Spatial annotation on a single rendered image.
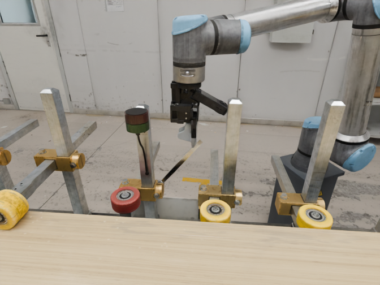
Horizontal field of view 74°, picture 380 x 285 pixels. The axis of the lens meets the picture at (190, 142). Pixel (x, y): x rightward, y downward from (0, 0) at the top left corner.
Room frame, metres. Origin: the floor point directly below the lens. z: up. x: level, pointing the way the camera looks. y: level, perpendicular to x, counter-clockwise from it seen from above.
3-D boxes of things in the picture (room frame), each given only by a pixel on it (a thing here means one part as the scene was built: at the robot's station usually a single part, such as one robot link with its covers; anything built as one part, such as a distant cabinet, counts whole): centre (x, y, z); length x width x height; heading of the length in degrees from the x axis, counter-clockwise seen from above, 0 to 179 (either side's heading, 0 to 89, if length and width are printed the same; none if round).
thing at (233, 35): (0.77, -0.10, 1.29); 0.12 x 0.12 x 0.09; 23
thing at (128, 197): (0.55, 0.18, 0.85); 0.08 x 0.08 x 0.11
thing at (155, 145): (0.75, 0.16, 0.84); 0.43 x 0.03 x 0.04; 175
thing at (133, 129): (0.60, 0.14, 1.10); 0.06 x 0.06 x 0.02
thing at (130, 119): (0.60, 0.14, 1.12); 0.06 x 0.06 x 0.02
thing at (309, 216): (0.47, -0.32, 0.85); 0.08 x 0.08 x 0.11
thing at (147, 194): (0.65, 0.15, 0.85); 0.14 x 0.06 x 0.05; 85
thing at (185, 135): (0.70, 0.01, 1.01); 0.06 x 0.03 x 0.09; 85
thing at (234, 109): (0.63, -0.12, 0.92); 0.04 x 0.04 x 0.48; 85
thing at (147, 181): (0.65, 0.13, 0.90); 0.04 x 0.04 x 0.48; 85
